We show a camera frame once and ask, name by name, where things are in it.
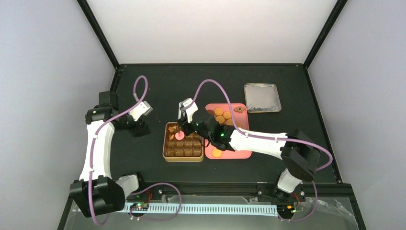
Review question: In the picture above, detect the pink round cookie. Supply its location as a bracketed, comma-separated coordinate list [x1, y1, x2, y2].
[175, 131, 185, 141]

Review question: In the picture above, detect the gold cookie tin box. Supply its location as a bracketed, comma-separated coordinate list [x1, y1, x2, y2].
[162, 122, 204, 162]

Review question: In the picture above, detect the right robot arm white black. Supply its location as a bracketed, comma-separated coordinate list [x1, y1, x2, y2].
[177, 112, 320, 201]

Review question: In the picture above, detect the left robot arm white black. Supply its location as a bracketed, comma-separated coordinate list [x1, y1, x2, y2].
[69, 91, 152, 218]

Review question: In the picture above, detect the round cracker cookie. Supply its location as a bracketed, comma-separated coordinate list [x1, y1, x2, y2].
[214, 107, 224, 116]

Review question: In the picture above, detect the round golden cookie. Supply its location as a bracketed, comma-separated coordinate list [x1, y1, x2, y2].
[212, 149, 223, 158]

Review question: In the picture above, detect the pink plastic tray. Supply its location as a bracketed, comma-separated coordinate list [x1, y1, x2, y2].
[204, 103, 252, 160]

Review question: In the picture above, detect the brown flower cookie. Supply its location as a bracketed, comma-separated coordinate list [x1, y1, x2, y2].
[234, 106, 245, 113]

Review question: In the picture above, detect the silver tin lid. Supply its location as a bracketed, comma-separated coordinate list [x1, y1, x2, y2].
[244, 83, 282, 113]

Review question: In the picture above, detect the left circuit board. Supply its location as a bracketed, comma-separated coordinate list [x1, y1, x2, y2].
[129, 203, 149, 212]

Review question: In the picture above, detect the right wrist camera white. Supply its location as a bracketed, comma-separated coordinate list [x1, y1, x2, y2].
[178, 98, 198, 123]

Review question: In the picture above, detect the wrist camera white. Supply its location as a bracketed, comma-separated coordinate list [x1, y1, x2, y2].
[128, 101, 153, 121]
[178, 98, 198, 123]

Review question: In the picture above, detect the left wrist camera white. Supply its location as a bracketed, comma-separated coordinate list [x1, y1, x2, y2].
[128, 101, 153, 121]

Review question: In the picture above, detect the white slotted cable duct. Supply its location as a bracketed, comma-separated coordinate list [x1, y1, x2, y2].
[120, 203, 278, 217]

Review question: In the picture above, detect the black front rail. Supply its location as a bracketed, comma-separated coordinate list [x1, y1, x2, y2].
[126, 182, 353, 199]

